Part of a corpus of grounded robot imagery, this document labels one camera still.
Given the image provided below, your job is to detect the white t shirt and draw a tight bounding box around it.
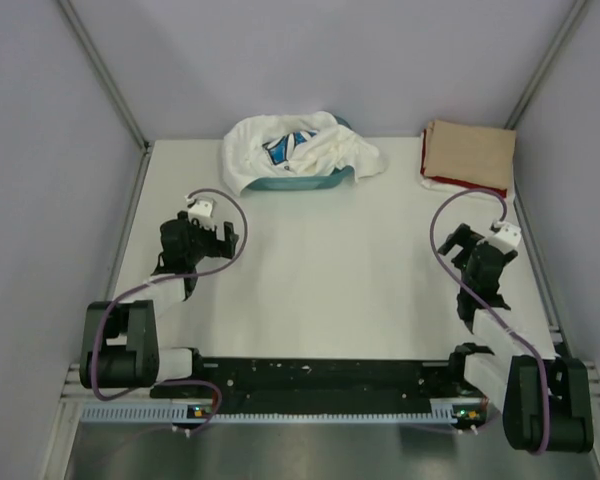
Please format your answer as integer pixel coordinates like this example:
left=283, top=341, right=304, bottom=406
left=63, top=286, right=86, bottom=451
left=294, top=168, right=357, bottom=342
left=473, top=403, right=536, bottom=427
left=221, top=109, right=389, bottom=197
left=420, top=177, right=467, bottom=194

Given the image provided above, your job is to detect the folded beige t shirt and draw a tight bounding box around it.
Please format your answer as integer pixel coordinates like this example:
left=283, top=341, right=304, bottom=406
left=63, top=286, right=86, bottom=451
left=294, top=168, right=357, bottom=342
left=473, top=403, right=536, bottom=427
left=420, top=120, right=516, bottom=196

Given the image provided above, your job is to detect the teal plastic basin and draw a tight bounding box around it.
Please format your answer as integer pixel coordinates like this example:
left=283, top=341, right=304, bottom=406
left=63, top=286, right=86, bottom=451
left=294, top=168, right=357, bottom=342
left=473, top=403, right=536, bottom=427
left=242, top=115, right=356, bottom=194

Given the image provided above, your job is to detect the left aluminium frame post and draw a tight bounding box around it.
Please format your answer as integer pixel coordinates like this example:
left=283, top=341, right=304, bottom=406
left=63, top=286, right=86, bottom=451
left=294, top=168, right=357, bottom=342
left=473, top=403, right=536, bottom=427
left=55, top=0, right=150, bottom=151

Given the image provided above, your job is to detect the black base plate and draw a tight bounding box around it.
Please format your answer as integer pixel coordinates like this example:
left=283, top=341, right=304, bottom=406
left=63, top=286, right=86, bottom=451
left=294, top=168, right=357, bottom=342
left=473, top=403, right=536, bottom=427
left=149, top=355, right=506, bottom=415

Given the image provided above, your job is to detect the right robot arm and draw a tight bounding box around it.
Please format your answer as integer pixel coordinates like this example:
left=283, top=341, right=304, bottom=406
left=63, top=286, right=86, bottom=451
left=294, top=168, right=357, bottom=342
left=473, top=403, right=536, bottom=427
left=433, top=221, right=594, bottom=454

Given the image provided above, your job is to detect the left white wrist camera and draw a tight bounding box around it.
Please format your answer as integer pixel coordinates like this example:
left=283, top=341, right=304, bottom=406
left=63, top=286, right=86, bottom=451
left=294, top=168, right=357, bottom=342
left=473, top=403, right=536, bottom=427
left=187, top=196, right=216, bottom=223

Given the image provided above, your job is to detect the folded white t shirt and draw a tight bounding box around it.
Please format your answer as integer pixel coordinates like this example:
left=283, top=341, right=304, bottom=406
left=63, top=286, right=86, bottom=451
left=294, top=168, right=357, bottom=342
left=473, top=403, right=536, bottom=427
left=420, top=177, right=467, bottom=194

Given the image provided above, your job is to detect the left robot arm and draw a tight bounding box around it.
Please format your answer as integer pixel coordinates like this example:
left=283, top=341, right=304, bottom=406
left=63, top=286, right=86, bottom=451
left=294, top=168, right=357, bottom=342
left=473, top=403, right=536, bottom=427
left=79, top=211, right=239, bottom=397

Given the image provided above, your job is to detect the grey slotted cable duct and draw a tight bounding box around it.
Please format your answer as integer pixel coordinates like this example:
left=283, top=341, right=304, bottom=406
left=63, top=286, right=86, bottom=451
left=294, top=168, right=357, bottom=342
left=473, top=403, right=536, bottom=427
left=80, top=400, right=486, bottom=429

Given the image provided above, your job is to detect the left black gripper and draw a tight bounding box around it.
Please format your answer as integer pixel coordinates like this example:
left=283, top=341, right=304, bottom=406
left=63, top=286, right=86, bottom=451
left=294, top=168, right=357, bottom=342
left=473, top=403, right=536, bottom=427
left=178, top=211, right=237, bottom=265

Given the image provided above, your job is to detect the aluminium frame post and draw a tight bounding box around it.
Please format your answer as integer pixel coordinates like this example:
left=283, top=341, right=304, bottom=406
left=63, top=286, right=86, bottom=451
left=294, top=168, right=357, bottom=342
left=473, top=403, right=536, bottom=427
left=504, top=0, right=592, bottom=130
left=55, top=0, right=150, bottom=151

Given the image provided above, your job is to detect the right aluminium frame post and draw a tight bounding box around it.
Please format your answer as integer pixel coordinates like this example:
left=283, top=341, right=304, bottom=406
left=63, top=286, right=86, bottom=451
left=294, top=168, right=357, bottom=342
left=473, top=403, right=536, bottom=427
left=504, top=0, right=592, bottom=130

